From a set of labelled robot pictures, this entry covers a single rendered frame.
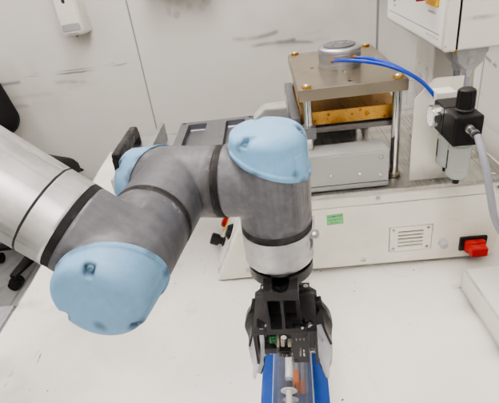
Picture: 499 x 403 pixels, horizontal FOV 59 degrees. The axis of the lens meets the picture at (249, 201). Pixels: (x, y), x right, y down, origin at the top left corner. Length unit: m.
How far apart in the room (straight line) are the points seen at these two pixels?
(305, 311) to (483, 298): 0.38
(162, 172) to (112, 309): 0.14
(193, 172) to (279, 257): 0.12
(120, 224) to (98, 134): 2.26
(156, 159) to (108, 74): 2.04
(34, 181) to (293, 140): 0.21
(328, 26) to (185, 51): 0.72
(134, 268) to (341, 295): 0.58
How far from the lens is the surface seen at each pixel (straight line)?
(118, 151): 0.90
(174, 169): 0.42
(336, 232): 0.84
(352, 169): 0.79
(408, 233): 0.88
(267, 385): 0.73
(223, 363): 0.76
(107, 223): 0.34
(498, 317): 0.79
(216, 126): 0.97
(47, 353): 0.90
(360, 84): 0.77
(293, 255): 0.45
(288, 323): 0.50
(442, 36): 0.76
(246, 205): 0.42
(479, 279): 0.85
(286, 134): 0.40
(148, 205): 0.37
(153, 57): 2.40
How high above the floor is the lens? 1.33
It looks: 30 degrees down
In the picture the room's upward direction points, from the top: 8 degrees counter-clockwise
